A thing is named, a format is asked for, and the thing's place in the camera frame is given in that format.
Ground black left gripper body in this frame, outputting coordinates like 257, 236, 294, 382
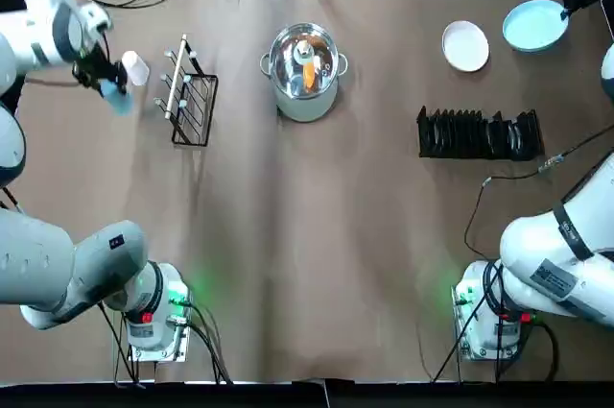
71, 53, 115, 90

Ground light blue cup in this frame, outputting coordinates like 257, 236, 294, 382
101, 81, 133, 117

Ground white cup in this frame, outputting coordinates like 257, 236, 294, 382
121, 50, 151, 87

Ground light blue round plate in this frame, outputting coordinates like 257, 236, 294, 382
502, 0, 571, 53

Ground white round plate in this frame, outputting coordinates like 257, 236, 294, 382
441, 19, 491, 73

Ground black slotted drying rack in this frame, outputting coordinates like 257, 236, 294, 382
417, 106, 546, 161

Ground glass pot lid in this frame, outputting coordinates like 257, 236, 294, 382
268, 22, 342, 99

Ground pale green cooking pot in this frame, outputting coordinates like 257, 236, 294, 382
260, 22, 350, 123

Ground black wire cup holder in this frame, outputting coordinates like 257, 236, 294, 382
153, 34, 220, 148

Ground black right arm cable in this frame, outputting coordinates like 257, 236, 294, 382
463, 125, 614, 256

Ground black left base cables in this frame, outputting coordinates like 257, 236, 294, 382
98, 300, 236, 386

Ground black base cables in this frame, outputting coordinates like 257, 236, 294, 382
431, 258, 560, 383
98, 300, 236, 386

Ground black right base cables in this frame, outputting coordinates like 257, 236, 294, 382
431, 258, 560, 383

